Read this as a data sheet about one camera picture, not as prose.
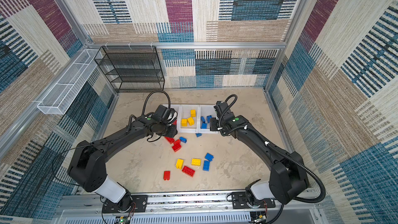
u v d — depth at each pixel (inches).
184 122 38.7
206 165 32.7
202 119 38.8
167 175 32.1
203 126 38.3
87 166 17.2
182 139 36.1
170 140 36.1
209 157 34.4
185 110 41.8
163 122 28.8
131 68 42.9
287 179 16.2
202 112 40.3
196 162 33.4
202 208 28.7
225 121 24.6
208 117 40.0
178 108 39.5
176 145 35.7
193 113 40.1
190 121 39.1
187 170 32.4
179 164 32.7
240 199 28.8
